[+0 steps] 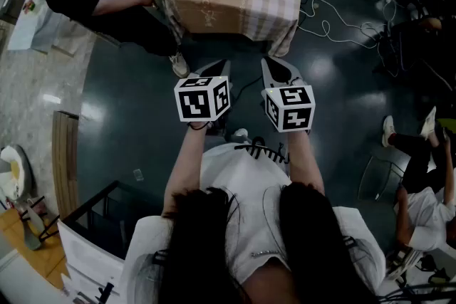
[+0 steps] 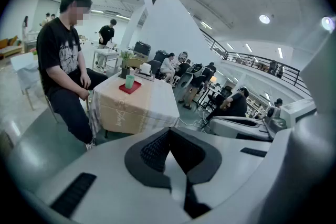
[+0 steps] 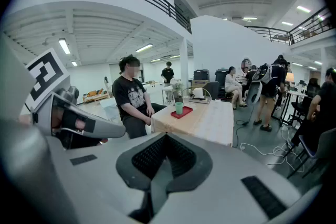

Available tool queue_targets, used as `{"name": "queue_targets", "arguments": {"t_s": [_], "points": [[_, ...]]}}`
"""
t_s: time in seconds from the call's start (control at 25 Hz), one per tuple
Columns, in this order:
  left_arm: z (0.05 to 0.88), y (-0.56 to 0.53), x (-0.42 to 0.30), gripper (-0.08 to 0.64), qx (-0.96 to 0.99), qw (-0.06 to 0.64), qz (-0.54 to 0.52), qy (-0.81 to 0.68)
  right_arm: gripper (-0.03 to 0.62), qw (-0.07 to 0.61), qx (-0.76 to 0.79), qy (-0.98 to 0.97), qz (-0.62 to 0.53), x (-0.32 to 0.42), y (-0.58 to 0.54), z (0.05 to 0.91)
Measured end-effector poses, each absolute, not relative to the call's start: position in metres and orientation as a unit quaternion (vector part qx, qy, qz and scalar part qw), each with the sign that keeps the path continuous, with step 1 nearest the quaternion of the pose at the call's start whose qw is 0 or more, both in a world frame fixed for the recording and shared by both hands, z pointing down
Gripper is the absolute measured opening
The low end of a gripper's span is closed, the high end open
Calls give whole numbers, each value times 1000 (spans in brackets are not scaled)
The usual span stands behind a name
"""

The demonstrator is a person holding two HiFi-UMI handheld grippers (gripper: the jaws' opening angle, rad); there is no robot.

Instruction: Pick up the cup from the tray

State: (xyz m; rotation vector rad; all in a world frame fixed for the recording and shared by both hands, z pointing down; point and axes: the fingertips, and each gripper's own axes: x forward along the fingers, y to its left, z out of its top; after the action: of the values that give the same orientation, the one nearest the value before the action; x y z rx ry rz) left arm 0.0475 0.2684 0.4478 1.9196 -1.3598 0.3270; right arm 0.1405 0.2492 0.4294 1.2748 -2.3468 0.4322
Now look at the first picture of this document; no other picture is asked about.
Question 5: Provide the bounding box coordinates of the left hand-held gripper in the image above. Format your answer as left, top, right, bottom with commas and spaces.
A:
173, 59, 233, 135

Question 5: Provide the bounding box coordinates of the person's left forearm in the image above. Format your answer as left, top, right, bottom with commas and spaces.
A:
162, 122, 211, 218

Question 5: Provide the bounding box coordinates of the white appliance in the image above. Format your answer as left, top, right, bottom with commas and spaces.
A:
56, 220, 126, 304

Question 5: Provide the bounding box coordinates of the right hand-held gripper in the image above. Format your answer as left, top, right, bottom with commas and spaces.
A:
261, 58, 316, 133

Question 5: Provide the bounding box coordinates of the white floor cable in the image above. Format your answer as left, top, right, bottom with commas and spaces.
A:
298, 0, 398, 78

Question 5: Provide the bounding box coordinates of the pale cloth sheet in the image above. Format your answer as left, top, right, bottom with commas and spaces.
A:
6, 0, 51, 55

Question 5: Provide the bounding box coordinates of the black floor cable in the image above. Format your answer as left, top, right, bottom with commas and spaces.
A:
231, 75, 265, 108

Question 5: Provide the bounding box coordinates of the person's white shirt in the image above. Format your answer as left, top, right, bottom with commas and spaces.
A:
123, 142, 388, 304

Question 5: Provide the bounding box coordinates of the black wrist band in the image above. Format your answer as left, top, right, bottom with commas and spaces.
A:
187, 120, 212, 132

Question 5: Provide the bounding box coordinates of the black frame shelf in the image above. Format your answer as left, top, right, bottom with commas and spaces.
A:
62, 180, 163, 260

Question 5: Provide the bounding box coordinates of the person's right forearm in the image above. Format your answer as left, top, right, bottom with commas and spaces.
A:
286, 130, 326, 195

